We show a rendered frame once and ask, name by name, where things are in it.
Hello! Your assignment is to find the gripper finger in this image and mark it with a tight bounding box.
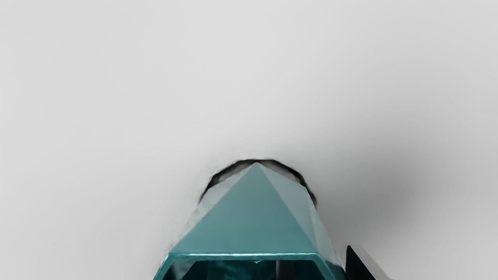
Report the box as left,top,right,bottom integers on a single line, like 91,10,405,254
345,245,394,280

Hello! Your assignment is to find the teal faceted mug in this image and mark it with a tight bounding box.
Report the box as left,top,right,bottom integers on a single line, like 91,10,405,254
153,162,348,280

